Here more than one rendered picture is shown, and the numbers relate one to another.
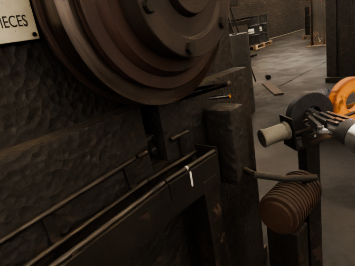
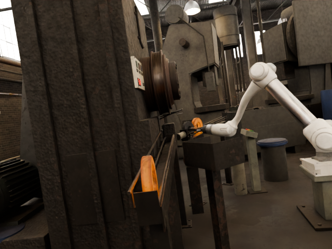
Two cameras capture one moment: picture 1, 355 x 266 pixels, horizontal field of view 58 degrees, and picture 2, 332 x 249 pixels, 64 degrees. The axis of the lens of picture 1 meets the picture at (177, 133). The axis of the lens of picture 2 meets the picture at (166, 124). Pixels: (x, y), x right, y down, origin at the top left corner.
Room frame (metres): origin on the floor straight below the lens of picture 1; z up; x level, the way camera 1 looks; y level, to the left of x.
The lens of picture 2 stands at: (-0.77, 1.30, 0.91)
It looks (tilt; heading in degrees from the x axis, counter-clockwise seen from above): 3 degrees down; 320
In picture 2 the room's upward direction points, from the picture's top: 8 degrees counter-clockwise
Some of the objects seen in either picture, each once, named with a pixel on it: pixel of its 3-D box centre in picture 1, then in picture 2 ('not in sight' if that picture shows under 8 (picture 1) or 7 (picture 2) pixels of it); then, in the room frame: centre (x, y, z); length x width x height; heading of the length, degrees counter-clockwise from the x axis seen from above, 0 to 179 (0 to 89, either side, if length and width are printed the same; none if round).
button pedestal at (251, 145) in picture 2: not in sight; (253, 159); (0.70, -0.99, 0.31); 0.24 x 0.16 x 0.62; 135
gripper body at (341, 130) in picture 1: (344, 130); (203, 129); (0.81, -0.45, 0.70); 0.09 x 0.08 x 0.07; 10
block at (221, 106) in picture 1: (226, 143); (170, 137); (0.91, -0.14, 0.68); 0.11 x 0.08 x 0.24; 45
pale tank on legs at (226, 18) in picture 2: not in sight; (231, 66); (5.45, -7.72, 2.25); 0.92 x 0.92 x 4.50
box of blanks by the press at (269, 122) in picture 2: not in sight; (259, 129); (1.56, -2.63, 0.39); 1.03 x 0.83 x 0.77; 60
